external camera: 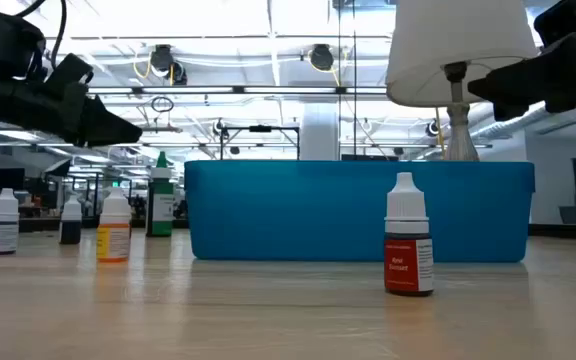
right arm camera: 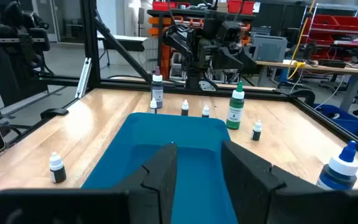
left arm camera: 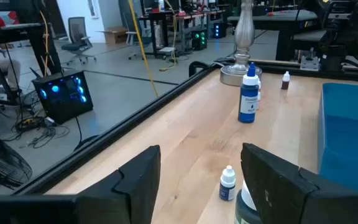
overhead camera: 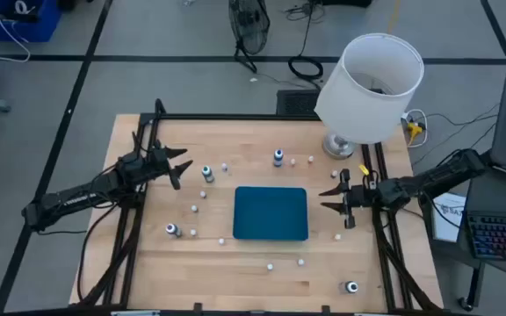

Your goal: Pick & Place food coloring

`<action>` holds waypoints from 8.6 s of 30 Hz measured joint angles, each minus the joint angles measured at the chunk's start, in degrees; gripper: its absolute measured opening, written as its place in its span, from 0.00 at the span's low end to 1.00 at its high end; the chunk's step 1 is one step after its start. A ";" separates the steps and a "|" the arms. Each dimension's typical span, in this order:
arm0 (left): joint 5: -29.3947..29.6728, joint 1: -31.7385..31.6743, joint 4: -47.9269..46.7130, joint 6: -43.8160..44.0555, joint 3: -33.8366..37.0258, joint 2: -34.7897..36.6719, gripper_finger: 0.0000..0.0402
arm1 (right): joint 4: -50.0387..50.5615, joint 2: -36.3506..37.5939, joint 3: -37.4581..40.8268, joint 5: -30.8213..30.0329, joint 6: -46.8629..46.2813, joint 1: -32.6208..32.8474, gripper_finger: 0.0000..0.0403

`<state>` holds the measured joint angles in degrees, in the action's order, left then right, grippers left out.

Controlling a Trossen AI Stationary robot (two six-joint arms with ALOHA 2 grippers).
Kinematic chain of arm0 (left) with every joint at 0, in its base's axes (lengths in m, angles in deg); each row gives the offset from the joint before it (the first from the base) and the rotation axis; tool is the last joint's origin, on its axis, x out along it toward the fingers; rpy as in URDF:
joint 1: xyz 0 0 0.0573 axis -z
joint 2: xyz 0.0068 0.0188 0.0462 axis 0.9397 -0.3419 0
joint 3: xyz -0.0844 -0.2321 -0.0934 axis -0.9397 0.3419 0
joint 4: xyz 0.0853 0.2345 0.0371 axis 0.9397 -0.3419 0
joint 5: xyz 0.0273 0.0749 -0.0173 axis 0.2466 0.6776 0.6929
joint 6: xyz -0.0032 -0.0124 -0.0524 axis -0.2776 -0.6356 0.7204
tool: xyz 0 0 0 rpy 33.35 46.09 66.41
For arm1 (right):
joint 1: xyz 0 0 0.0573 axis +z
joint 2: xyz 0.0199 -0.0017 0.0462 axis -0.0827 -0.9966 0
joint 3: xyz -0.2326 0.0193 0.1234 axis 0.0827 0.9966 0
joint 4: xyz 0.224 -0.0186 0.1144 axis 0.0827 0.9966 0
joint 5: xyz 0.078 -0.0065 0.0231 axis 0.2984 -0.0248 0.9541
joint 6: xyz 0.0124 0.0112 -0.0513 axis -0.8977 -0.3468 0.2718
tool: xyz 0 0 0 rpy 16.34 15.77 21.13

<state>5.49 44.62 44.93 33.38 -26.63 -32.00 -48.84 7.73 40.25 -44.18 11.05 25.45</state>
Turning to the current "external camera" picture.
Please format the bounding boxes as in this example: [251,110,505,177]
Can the black camera cable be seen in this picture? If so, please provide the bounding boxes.
[15,0,69,70]

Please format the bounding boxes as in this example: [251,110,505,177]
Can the yellow hanging cord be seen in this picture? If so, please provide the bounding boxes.
[432,106,448,157]

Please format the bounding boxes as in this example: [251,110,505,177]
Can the small bottle orange label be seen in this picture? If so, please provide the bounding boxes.
[96,187,133,264]

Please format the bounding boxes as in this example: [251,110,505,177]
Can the large green dropper bottle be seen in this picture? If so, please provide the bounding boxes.
[146,151,175,238]

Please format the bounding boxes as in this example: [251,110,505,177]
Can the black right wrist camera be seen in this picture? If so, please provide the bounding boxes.
[534,0,576,49]

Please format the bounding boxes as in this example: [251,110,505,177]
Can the black frame stand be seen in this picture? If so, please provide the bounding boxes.
[219,124,302,161]

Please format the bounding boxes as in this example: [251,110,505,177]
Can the thin black hanging cable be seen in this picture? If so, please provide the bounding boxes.
[352,0,357,162]
[336,0,342,162]

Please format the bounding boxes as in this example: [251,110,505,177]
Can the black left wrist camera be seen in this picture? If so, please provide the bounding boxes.
[0,2,48,82]

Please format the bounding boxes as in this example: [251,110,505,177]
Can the small dark blue dropper bottle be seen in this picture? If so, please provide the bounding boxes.
[59,194,83,246]

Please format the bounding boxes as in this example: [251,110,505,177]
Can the black aluminium table frame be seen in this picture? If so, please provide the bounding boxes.
[0,217,576,239]

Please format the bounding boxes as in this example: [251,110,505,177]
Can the small bottle purple label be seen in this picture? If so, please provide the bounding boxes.
[0,187,20,256]

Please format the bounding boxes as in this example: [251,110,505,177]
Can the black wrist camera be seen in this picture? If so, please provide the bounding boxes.
[0,2,48,82]
[534,0,576,49]

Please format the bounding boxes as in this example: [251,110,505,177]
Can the small bottle red label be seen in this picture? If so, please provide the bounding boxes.
[383,172,435,297]

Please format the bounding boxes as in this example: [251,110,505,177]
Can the blue plastic bin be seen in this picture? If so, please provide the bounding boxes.
[183,159,537,264]

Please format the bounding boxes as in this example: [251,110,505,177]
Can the black monitor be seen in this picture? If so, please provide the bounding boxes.
[0,167,26,192]

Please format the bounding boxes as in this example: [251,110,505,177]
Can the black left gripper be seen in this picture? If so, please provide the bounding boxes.
[0,52,143,148]

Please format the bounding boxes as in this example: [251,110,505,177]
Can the white column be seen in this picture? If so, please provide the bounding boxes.
[300,102,340,161]

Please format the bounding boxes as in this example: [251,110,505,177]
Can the black ceiling cord reel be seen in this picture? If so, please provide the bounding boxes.
[148,43,189,86]
[309,43,335,72]

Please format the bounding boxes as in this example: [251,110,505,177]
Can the table lamp white shade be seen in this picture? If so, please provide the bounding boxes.
[385,0,539,162]

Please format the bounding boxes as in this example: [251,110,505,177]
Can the silver air duct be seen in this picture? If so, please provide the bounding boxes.
[470,102,576,142]

